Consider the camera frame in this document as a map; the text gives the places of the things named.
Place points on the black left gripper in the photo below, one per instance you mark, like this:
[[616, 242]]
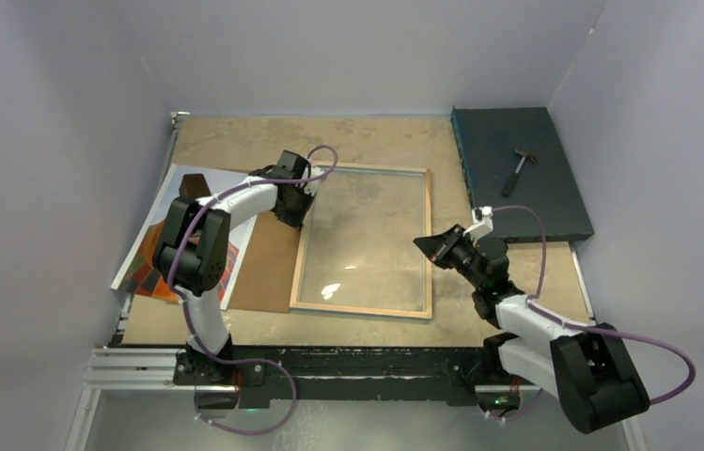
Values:
[[296, 221]]

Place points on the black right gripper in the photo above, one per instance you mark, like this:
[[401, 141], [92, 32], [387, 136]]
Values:
[[443, 243]]

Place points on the blue wooden picture frame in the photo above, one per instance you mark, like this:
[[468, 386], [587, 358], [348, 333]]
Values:
[[426, 249]]

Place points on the brown backing board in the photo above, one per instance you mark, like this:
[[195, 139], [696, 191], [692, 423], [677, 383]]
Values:
[[262, 251]]

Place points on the hot air balloon photo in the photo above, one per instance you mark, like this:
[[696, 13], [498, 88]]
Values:
[[136, 274]]

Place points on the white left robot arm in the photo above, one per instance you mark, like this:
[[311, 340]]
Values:
[[360, 230]]

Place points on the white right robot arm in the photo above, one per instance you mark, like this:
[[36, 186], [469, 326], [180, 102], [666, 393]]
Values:
[[588, 369]]

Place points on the dark grey flat box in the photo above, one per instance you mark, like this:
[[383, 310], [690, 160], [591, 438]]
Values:
[[486, 140]]

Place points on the claw hammer with grey handle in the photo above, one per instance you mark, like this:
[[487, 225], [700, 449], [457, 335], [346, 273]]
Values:
[[512, 179]]

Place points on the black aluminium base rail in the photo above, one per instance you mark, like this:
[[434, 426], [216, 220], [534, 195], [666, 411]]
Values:
[[261, 374]]

